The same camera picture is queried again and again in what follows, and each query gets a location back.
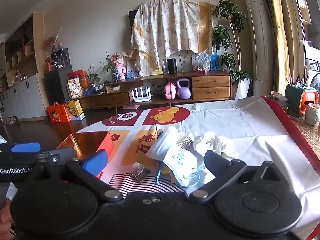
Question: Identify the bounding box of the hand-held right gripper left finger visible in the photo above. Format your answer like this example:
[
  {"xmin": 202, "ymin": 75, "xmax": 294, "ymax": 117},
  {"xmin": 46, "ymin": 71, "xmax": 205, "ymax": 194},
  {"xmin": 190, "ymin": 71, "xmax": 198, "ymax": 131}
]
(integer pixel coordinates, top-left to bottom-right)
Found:
[{"xmin": 32, "ymin": 149, "xmax": 123, "ymax": 203}]

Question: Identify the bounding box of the red gift box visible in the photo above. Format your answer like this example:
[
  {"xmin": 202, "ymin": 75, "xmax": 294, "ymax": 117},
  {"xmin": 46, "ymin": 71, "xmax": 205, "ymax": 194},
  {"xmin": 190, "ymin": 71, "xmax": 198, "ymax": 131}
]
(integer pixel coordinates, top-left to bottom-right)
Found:
[{"xmin": 66, "ymin": 70, "xmax": 87, "ymax": 80}]

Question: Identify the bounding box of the wooden wall cabinet unit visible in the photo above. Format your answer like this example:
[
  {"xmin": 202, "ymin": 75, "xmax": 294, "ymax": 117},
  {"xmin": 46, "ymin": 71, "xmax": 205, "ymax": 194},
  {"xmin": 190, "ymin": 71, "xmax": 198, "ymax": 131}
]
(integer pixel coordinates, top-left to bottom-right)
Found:
[{"xmin": 0, "ymin": 12, "xmax": 51, "ymax": 121}]

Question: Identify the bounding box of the orange gift box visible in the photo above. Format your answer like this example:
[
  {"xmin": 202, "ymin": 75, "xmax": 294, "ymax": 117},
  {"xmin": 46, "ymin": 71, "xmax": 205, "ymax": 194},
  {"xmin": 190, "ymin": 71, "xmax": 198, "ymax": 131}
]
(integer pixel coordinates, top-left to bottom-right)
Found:
[{"xmin": 47, "ymin": 102, "xmax": 71, "ymax": 123}]

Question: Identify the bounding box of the yellow curtain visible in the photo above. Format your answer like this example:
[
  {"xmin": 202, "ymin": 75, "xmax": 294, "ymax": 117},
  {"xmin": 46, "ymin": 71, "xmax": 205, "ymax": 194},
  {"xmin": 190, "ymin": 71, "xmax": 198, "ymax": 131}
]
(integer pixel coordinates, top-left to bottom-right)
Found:
[{"xmin": 267, "ymin": 0, "xmax": 291, "ymax": 96}]

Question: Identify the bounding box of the floral cloth cover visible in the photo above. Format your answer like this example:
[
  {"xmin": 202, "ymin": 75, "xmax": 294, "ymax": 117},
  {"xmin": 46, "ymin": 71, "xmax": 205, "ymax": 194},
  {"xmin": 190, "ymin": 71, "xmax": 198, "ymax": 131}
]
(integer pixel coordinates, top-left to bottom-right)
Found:
[{"xmin": 131, "ymin": 0, "xmax": 218, "ymax": 77}]

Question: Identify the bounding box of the tall orange box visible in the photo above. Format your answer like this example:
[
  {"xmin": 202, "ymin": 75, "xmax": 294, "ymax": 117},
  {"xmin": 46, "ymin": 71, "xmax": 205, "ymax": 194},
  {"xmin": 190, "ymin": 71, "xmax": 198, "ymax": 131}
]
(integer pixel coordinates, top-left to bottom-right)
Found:
[{"xmin": 80, "ymin": 70, "xmax": 90, "ymax": 88}]

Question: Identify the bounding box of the pink plush doll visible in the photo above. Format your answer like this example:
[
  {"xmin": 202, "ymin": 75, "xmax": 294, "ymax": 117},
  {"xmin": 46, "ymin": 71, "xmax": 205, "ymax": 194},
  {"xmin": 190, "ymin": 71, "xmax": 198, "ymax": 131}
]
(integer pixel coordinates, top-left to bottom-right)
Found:
[{"xmin": 111, "ymin": 52, "xmax": 128, "ymax": 80}]

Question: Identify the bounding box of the black coffee machine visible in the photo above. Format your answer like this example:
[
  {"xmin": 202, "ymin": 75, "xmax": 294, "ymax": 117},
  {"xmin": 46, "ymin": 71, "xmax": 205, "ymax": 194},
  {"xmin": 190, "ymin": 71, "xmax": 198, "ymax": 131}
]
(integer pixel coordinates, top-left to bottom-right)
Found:
[{"xmin": 51, "ymin": 48, "xmax": 69, "ymax": 69}]

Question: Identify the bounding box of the pale green mug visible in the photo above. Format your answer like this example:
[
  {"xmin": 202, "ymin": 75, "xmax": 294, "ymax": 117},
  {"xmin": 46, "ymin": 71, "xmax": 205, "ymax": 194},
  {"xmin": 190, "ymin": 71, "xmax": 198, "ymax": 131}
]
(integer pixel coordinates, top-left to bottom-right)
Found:
[{"xmin": 305, "ymin": 103, "xmax": 320, "ymax": 126}]

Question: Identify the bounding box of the pink toy case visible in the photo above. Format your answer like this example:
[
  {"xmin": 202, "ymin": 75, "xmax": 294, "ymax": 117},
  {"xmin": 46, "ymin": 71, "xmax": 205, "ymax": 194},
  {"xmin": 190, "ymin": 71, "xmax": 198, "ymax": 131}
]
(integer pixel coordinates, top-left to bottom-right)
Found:
[{"xmin": 164, "ymin": 81, "xmax": 178, "ymax": 99}]

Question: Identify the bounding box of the pastel picture card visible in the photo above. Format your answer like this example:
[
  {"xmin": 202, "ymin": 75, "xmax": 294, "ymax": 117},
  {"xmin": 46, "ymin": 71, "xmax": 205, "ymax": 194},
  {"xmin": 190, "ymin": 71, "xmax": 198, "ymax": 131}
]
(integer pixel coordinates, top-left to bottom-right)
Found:
[{"xmin": 126, "ymin": 56, "xmax": 139, "ymax": 79}]

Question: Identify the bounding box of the printed child face mask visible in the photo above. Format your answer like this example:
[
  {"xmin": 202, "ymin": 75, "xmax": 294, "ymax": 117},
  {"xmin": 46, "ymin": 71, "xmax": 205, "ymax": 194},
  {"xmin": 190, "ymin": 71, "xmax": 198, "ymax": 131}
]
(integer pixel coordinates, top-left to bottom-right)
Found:
[{"xmin": 155, "ymin": 146, "xmax": 202, "ymax": 188}]

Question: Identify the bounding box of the green utensil holder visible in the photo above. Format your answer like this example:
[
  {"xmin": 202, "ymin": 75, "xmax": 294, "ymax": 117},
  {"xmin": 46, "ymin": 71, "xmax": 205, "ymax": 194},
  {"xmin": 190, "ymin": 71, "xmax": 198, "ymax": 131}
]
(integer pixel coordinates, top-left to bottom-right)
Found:
[{"xmin": 285, "ymin": 74, "xmax": 320, "ymax": 116}]

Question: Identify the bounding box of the clear plastic bag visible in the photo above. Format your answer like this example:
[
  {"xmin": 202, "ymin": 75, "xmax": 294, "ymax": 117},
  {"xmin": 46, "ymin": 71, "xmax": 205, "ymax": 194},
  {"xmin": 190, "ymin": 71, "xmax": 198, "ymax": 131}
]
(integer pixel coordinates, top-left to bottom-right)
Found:
[{"xmin": 195, "ymin": 51, "xmax": 212, "ymax": 74}]

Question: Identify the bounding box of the cotton swab pack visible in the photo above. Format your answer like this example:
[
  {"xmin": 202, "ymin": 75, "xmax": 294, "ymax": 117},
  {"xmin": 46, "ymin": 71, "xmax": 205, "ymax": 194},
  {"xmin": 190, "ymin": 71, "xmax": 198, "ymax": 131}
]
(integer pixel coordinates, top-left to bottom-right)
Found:
[{"xmin": 176, "ymin": 134, "xmax": 197, "ymax": 153}]

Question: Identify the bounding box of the grey picture board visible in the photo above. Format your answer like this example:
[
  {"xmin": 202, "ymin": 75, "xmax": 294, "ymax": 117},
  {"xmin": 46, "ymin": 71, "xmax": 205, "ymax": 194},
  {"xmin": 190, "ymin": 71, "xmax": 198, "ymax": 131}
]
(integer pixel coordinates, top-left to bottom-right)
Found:
[{"xmin": 191, "ymin": 54, "xmax": 200, "ymax": 72}]

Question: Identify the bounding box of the white standing air conditioner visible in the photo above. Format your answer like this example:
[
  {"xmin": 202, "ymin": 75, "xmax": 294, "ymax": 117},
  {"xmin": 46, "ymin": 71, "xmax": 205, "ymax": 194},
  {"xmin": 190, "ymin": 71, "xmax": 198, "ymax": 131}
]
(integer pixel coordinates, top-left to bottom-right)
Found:
[{"xmin": 240, "ymin": 0, "xmax": 276, "ymax": 98}]

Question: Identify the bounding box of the red tin box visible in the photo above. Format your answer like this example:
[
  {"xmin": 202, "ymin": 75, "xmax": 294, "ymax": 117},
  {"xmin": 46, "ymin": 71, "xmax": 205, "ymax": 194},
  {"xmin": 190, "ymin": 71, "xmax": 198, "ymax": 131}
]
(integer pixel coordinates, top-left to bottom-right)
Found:
[{"xmin": 56, "ymin": 131, "xmax": 115, "ymax": 179}]

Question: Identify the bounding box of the purple kettlebell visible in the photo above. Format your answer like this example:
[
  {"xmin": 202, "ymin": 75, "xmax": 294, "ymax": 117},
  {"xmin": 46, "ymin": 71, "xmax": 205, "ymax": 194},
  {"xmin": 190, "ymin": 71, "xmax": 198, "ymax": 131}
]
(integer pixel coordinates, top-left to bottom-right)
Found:
[{"xmin": 176, "ymin": 78, "xmax": 192, "ymax": 100}]

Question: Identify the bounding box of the white cloth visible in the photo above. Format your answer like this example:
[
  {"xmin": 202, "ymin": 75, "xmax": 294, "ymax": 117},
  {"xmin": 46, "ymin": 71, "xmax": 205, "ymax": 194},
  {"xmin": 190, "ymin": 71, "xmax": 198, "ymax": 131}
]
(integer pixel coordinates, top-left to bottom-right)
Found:
[{"xmin": 194, "ymin": 131, "xmax": 238, "ymax": 158}]

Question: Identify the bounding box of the yellow carton box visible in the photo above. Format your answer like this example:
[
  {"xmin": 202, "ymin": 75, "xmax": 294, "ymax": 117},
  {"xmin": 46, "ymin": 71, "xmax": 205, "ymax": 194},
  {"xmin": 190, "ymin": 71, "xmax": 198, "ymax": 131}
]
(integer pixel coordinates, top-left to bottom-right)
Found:
[{"xmin": 66, "ymin": 100, "xmax": 86, "ymax": 121}]

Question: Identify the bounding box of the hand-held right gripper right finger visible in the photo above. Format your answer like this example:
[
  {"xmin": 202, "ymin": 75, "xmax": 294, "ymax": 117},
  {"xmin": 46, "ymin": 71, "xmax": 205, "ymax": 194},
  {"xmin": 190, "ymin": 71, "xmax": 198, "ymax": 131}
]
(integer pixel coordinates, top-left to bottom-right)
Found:
[{"xmin": 189, "ymin": 150, "xmax": 283, "ymax": 202}]

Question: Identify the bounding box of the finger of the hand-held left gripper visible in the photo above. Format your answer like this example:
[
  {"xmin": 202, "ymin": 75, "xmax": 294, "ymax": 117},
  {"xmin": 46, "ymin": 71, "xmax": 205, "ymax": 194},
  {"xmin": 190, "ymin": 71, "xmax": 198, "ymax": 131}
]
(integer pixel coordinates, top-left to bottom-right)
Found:
[
  {"xmin": 0, "ymin": 142, "xmax": 42, "ymax": 153},
  {"xmin": 36, "ymin": 146, "xmax": 81, "ymax": 166}
]

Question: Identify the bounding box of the white router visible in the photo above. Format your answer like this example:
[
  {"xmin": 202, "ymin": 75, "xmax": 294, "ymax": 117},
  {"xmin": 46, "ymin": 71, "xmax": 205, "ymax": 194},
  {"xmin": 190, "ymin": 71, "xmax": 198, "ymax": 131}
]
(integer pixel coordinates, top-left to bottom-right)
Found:
[{"xmin": 132, "ymin": 86, "xmax": 152, "ymax": 103}]

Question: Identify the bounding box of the black television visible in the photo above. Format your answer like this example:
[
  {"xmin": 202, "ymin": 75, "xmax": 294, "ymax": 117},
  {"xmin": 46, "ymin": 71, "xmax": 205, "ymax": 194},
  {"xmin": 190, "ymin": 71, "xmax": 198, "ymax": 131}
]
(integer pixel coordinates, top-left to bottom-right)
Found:
[{"xmin": 128, "ymin": 9, "xmax": 138, "ymax": 32}]

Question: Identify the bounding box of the vase with dried flowers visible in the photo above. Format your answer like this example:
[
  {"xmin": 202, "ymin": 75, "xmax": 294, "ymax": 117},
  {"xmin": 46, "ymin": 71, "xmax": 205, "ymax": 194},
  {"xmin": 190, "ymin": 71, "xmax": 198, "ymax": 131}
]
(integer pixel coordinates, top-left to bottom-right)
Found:
[{"xmin": 44, "ymin": 26, "xmax": 63, "ymax": 53}]

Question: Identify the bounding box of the tall green potted tree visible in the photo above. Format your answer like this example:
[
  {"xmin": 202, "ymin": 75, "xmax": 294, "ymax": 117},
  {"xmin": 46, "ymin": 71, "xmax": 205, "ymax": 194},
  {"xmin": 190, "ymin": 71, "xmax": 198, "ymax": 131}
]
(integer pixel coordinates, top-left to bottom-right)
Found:
[{"xmin": 212, "ymin": 0, "xmax": 253, "ymax": 99}]

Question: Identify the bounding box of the clear bagged face mask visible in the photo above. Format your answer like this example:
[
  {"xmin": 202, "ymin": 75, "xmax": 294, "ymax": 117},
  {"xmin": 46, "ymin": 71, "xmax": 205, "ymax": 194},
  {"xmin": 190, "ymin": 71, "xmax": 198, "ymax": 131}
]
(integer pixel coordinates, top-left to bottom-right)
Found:
[{"xmin": 146, "ymin": 126, "xmax": 186, "ymax": 161}]

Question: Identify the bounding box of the wooden television cabinet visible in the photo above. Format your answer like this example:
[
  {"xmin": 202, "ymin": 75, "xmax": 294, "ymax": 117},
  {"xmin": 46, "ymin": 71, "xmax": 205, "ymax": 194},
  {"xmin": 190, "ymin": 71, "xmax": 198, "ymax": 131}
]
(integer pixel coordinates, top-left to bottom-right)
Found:
[{"xmin": 77, "ymin": 70, "xmax": 232, "ymax": 114}]

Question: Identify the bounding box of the small green potted plant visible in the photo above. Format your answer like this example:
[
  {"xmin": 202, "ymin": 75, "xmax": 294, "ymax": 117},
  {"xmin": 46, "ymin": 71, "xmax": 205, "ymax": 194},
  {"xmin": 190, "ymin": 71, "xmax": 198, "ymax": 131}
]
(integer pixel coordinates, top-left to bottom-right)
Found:
[{"xmin": 84, "ymin": 64, "xmax": 101, "ymax": 91}]

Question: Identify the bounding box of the pyramid tea bag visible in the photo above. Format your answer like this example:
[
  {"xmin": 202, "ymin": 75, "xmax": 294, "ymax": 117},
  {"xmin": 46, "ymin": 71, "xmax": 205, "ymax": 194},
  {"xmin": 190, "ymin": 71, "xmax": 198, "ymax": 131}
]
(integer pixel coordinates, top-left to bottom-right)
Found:
[{"xmin": 131, "ymin": 162, "xmax": 152, "ymax": 184}]

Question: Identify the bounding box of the black cabinet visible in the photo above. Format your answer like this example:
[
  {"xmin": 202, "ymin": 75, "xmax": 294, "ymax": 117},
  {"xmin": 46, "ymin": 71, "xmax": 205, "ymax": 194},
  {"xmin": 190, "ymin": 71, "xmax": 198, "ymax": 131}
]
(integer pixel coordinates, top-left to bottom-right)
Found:
[{"xmin": 44, "ymin": 66, "xmax": 73, "ymax": 104}]

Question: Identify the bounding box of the potted orchid plant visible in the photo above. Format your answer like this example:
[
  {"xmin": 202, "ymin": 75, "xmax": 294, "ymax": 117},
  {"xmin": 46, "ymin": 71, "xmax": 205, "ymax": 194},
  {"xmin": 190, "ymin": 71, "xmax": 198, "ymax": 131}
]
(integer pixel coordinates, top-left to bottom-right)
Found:
[{"xmin": 99, "ymin": 52, "xmax": 120, "ymax": 82}]

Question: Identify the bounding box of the black smart speaker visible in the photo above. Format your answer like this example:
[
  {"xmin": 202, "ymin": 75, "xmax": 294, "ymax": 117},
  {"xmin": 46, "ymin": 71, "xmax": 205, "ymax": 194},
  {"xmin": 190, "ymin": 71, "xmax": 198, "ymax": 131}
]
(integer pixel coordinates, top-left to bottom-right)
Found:
[{"xmin": 167, "ymin": 58, "xmax": 178, "ymax": 74}]

